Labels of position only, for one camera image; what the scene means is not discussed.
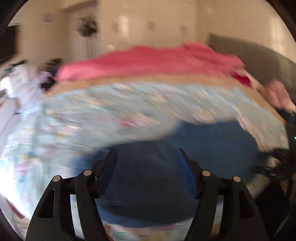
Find Hello Kitty bed sheet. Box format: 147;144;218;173
1;84;288;240

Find black wall television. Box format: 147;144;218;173
0;25;19;64

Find pink comforter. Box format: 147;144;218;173
55;41;296;110

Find grey upholstered headboard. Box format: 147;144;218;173
207;33;295;95

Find white wardrobe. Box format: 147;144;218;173
97;0;198;53

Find hanging bags on door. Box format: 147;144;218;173
76;16;100;58

